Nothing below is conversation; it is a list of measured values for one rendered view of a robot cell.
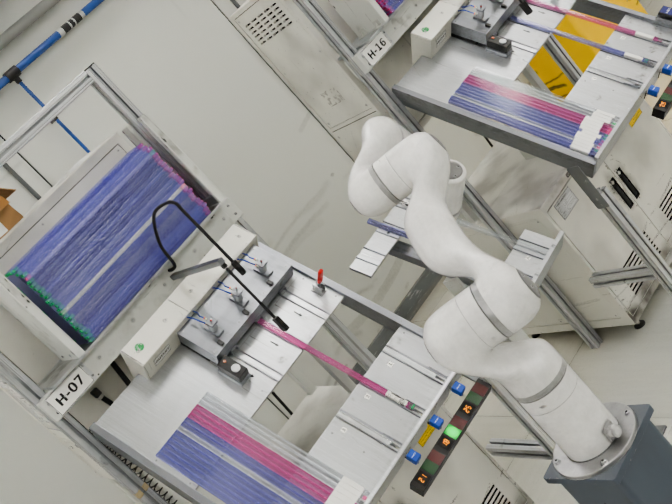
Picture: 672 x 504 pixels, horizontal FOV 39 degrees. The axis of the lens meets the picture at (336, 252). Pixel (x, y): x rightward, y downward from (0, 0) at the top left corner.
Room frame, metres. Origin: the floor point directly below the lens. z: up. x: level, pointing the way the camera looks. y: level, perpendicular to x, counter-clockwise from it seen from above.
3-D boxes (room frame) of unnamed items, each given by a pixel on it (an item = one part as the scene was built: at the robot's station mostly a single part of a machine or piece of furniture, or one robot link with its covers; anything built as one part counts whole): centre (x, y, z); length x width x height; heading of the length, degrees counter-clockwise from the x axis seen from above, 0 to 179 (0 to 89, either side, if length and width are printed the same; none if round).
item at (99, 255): (2.58, 0.42, 1.52); 0.51 x 0.13 x 0.27; 118
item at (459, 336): (1.64, -0.09, 1.00); 0.19 x 0.12 x 0.24; 74
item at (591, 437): (1.63, -0.12, 0.79); 0.19 x 0.19 x 0.18
